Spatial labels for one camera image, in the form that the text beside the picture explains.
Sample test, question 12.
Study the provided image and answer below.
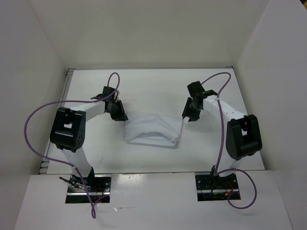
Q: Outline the white skirt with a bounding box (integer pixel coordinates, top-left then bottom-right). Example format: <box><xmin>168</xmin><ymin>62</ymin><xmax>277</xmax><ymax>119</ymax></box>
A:
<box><xmin>124</xmin><ymin>112</ymin><xmax>183</xmax><ymax>148</ymax></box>

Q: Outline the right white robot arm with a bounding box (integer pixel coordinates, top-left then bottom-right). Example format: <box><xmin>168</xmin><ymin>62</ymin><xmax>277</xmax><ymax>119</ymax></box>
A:
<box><xmin>182</xmin><ymin>95</ymin><xmax>262</xmax><ymax>188</ymax></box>

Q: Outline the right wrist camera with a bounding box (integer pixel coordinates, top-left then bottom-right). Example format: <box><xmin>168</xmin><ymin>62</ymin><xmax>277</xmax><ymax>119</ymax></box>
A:
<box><xmin>187</xmin><ymin>81</ymin><xmax>217</xmax><ymax>98</ymax></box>

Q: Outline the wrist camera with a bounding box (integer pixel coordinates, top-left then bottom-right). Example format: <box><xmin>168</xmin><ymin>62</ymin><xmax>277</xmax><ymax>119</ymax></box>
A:
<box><xmin>187</xmin><ymin>81</ymin><xmax>217</xmax><ymax>98</ymax></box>
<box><xmin>91</xmin><ymin>86</ymin><xmax>120</xmax><ymax>100</ymax></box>

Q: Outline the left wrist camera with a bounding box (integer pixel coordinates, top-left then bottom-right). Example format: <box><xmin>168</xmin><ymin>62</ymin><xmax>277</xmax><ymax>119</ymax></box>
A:
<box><xmin>91</xmin><ymin>86</ymin><xmax>120</xmax><ymax>100</ymax></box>

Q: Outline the aluminium table frame rail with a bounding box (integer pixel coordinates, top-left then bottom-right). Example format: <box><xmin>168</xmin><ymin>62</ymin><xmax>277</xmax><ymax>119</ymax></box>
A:
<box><xmin>38</xmin><ymin>68</ymin><xmax>75</xmax><ymax>174</ymax></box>

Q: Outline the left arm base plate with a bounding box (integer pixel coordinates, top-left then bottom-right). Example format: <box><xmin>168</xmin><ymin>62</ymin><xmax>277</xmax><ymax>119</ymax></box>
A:
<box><xmin>60</xmin><ymin>174</ymin><xmax>111</xmax><ymax>204</ymax></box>

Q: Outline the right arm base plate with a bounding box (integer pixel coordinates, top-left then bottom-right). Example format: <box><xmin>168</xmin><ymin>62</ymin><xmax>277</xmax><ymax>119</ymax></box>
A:
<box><xmin>195</xmin><ymin>172</ymin><xmax>241</xmax><ymax>202</ymax></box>

